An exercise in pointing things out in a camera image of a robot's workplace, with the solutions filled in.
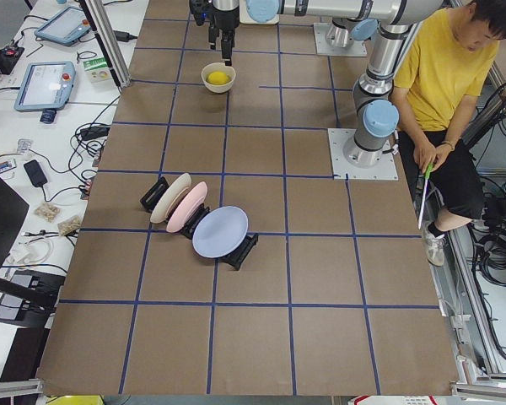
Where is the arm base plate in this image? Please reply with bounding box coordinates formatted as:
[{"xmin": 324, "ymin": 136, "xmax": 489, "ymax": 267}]
[
  {"xmin": 327, "ymin": 128, "xmax": 399, "ymax": 181},
  {"xmin": 313, "ymin": 23, "xmax": 367, "ymax": 57}
]

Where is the green white stick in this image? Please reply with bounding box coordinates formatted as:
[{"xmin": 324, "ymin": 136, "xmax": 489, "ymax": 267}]
[{"xmin": 417, "ymin": 163, "xmax": 433, "ymax": 229}]

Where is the black power adapter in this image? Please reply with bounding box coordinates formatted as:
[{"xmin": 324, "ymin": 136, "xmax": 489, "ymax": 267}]
[{"xmin": 113, "ymin": 30, "xmax": 137, "ymax": 42}]

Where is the green white carton box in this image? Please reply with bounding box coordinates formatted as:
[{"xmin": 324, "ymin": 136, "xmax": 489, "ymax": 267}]
[{"xmin": 83, "ymin": 57, "xmax": 112, "ymax": 83}]

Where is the black smartphone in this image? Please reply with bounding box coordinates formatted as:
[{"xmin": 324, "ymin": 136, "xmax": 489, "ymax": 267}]
[{"xmin": 24, "ymin": 159, "xmax": 48, "ymax": 187}]

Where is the person in yellow shirt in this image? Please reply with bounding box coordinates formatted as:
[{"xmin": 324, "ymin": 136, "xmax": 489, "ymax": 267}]
[{"xmin": 390, "ymin": 1, "xmax": 506, "ymax": 266}]

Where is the aluminium frame post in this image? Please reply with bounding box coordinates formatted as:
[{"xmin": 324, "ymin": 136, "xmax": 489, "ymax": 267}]
[{"xmin": 79, "ymin": 0, "xmax": 131, "ymax": 89}]

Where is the pink plate in rack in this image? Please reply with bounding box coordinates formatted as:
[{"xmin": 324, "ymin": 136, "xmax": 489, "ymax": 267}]
[{"xmin": 166, "ymin": 181, "xmax": 207, "ymax": 233}]

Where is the cream plate in rack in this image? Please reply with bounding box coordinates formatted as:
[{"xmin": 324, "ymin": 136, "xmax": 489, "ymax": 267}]
[{"xmin": 150, "ymin": 173, "xmax": 191, "ymax": 224}]

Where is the lavender plate in rack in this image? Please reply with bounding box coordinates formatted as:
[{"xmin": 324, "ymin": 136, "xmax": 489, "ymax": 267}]
[{"xmin": 192, "ymin": 206, "xmax": 249, "ymax": 258}]

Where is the black dish rack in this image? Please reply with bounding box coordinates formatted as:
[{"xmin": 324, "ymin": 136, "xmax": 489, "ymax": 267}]
[{"xmin": 140, "ymin": 173, "xmax": 259, "ymax": 270}]

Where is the blue teach pendant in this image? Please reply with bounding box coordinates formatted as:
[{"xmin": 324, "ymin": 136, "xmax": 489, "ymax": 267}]
[
  {"xmin": 14, "ymin": 61, "xmax": 76, "ymax": 112},
  {"xmin": 35, "ymin": 7, "xmax": 90, "ymax": 46}
]

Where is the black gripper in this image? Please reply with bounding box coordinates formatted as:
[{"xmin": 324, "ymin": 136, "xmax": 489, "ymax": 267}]
[{"xmin": 208, "ymin": 14, "xmax": 240, "ymax": 66}]

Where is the white ceramic bowl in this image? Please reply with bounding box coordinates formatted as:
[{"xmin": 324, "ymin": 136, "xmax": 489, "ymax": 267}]
[{"xmin": 201, "ymin": 62, "xmax": 236, "ymax": 94}]

